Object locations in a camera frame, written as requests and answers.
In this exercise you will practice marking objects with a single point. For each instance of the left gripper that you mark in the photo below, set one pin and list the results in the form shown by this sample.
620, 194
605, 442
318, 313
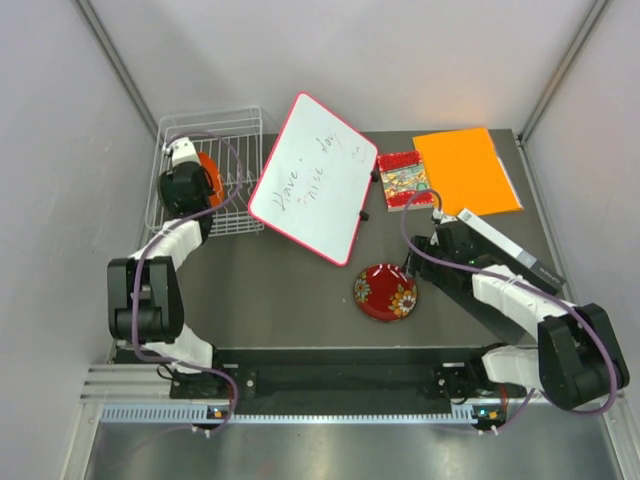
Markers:
207, 182

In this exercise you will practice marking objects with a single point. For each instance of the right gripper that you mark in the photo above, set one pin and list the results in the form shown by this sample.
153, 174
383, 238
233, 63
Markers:
427, 244

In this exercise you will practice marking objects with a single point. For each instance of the orange plate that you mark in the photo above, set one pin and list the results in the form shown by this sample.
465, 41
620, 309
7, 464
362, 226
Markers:
214, 178

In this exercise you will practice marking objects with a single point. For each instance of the red floral plate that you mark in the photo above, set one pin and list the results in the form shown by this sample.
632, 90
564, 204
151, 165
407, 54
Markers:
385, 293

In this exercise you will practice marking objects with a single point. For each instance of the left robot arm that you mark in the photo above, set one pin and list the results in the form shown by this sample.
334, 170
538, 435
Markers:
143, 293

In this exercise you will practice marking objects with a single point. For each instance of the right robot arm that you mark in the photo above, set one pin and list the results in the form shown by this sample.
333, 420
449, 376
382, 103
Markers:
569, 353

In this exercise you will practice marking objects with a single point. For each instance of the black box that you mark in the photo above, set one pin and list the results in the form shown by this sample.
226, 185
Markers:
497, 249

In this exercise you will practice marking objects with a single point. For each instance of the orange folder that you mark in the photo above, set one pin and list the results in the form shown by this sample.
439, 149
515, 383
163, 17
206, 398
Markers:
464, 167

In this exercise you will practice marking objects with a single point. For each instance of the red patterned paperback book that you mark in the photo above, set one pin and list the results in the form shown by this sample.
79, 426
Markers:
402, 175

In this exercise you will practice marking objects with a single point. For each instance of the pink framed whiteboard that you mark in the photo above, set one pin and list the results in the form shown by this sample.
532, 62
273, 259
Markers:
315, 182

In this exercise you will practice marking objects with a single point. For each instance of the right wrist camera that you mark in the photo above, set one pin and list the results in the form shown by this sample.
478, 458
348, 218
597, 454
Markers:
439, 217

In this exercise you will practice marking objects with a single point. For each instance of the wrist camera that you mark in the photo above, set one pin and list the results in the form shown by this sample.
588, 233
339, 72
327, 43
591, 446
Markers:
439, 217
181, 150

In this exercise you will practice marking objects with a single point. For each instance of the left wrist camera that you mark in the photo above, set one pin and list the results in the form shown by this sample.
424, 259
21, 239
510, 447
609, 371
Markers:
181, 150

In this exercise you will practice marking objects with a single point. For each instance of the white wire dish rack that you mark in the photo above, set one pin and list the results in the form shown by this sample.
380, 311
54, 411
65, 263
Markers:
233, 139

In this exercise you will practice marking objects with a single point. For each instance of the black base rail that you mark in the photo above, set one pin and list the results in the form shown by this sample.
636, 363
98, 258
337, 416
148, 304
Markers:
341, 380

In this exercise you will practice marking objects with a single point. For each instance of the grey cable duct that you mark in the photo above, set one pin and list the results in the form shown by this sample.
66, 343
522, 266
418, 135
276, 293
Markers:
210, 415

